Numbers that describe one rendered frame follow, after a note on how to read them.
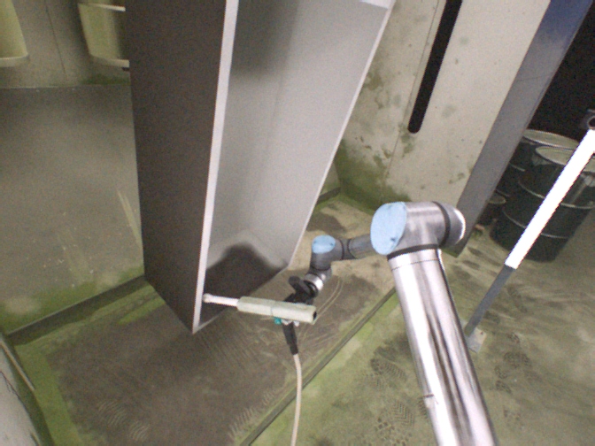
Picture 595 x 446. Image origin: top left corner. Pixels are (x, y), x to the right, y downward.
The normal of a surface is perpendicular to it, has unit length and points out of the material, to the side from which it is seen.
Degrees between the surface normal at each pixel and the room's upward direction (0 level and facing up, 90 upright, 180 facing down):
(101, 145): 57
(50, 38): 90
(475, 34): 90
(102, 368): 0
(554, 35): 90
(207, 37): 90
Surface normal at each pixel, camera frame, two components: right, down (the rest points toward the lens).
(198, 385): 0.12, -0.83
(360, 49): -0.63, 0.36
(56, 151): 0.68, -0.08
